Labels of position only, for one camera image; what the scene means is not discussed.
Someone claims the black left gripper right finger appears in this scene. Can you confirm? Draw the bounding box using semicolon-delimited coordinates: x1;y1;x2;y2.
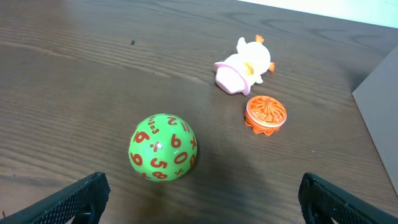
298;172;397;224

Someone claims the pink and white duck toy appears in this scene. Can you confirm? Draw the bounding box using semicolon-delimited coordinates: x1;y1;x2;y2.
214;35;275;96

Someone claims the white cardboard box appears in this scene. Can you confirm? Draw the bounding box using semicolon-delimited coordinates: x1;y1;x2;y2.
352;48;397;190

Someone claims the orange round spinner toy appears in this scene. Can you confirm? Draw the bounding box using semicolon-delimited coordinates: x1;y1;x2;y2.
244;95;287;136

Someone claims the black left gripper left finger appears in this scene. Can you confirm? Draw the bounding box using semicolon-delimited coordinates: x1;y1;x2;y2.
1;172;111;224

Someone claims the green ball with red numbers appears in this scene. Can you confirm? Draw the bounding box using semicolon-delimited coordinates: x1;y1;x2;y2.
128;113;198;182

